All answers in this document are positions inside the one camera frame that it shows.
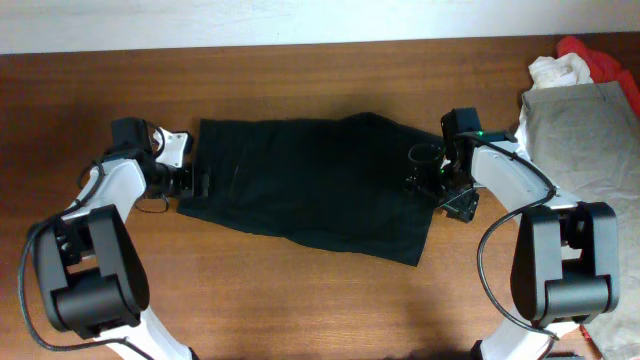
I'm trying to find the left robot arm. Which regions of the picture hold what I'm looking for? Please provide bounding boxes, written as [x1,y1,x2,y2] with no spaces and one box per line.
[18,117,196,359]

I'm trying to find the grey folded garment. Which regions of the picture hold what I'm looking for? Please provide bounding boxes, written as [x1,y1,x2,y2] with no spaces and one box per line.
[522,82,639,359]

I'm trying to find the white crumpled garment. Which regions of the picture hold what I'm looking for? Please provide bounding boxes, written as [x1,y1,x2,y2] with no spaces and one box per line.
[515,53,593,158]

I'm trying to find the dark green shorts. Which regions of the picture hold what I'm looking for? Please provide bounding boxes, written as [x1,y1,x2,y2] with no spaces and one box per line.
[177,112,442,266]

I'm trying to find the red garment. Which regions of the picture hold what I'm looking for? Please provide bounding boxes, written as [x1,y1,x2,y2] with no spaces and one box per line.
[556,36,639,116]

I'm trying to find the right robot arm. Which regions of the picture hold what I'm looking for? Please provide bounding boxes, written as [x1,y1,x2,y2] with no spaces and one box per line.
[407,108,620,360]

